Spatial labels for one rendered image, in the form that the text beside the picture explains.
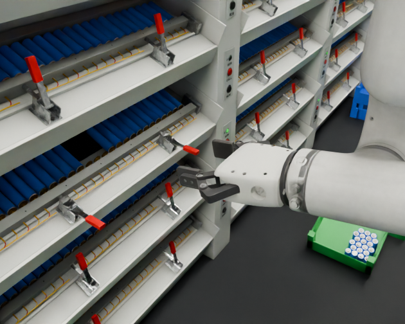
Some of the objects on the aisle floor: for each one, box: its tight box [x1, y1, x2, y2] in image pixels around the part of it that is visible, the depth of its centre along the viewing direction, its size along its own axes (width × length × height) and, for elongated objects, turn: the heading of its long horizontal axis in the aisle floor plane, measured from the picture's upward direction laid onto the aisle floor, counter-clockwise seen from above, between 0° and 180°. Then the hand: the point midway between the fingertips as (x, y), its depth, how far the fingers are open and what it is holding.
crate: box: [307, 217, 388, 276], centre depth 129 cm, size 30×20×8 cm
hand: (202, 162), depth 63 cm, fingers open, 8 cm apart
